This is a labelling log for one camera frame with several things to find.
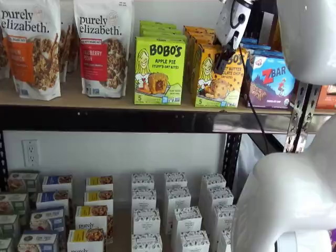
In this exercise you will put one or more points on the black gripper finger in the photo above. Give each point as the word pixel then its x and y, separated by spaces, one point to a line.
pixel 221 64

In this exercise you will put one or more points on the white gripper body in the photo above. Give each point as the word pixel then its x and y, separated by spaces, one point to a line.
pixel 228 26

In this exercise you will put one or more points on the yellow Bobo's peanut butter box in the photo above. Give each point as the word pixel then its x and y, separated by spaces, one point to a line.
pixel 199 35
pixel 202 41
pixel 220 89
pixel 197 29

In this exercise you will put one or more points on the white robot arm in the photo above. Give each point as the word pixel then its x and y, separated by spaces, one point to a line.
pixel 288 204

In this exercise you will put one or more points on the blue Zbar box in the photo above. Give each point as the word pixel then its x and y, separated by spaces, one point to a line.
pixel 258 47
pixel 265 53
pixel 251 41
pixel 265 86

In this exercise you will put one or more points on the large orange box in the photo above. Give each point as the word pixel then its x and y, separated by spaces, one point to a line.
pixel 275 36
pixel 326 97

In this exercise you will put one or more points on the green Bobo's apple pie box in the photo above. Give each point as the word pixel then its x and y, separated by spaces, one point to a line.
pixel 162 35
pixel 157 24
pixel 157 65
pixel 160 30

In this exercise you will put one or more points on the white patterned box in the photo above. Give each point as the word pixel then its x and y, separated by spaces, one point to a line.
pixel 187 221
pixel 224 241
pixel 220 197
pixel 194 242
pixel 223 218
pixel 145 221
pixel 176 179
pixel 146 244
pixel 144 198
pixel 178 199
pixel 213 181
pixel 143 179

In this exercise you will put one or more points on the black metal shelf rack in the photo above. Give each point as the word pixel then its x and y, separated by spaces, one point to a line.
pixel 105 119

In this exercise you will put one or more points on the granola box yellow label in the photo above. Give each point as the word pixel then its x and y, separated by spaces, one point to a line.
pixel 99 181
pixel 90 218
pixel 85 239
pixel 98 195

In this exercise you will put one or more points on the granola box blue label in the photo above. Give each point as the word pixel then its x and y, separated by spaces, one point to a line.
pixel 56 181
pixel 47 219
pixel 52 198
pixel 38 241

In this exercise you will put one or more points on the purple snack box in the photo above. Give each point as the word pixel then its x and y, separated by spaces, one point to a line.
pixel 333 240

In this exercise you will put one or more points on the granola box green label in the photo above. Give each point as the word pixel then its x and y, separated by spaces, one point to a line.
pixel 5 245
pixel 23 181
pixel 9 225
pixel 13 203

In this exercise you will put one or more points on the granola bag red label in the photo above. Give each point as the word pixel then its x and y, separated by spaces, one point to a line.
pixel 105 65

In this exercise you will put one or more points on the white granola bag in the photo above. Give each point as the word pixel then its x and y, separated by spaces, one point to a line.
pixel 64 47
pixel 4 52
pixel 74 47

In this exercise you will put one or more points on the granola bag orange label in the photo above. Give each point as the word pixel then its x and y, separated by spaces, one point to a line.
pixel 31 65

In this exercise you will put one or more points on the white small cartons group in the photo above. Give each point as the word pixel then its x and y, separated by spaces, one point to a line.
pixel 119 231

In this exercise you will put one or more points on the white wall outlet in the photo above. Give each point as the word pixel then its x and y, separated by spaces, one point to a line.
pixel 30 153

